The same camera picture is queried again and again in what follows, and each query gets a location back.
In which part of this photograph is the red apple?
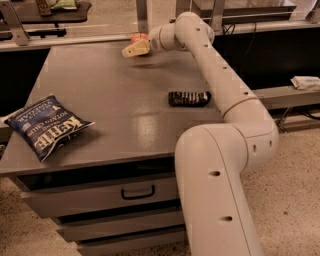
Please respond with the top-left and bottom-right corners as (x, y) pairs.
(131, 33), (148, 44)

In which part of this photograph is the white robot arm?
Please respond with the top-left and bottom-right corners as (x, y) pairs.
(122, 12), (279, 256)

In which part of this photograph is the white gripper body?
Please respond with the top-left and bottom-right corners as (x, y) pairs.
(148, 27), (163, 52)

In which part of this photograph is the green bag on table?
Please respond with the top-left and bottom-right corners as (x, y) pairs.
(51, 0), (77, 10)

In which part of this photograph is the grey drawer cabinet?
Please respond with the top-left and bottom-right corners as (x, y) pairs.
(1, 43), (221, 256)

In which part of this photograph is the black rxbar chocolate bar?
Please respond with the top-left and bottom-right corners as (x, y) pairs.
(168, 91), (211, 107)

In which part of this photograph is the brown jar on table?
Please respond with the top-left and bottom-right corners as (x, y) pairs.
(35, 0), (51, 17)

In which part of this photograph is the black background table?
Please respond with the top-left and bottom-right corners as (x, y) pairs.
(9, 0), (92, 38)

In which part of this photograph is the black drawer handle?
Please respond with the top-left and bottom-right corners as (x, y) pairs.
(121, 185), (156, 201)

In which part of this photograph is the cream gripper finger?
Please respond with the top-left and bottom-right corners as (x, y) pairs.
(122, 39), (150, 58)

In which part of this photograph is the blue Kettle chips bag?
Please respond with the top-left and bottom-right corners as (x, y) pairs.
(1, 95), (93, 162)

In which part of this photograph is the white cloth on ledge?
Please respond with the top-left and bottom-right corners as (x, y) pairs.
(291, 76), (320, 91)

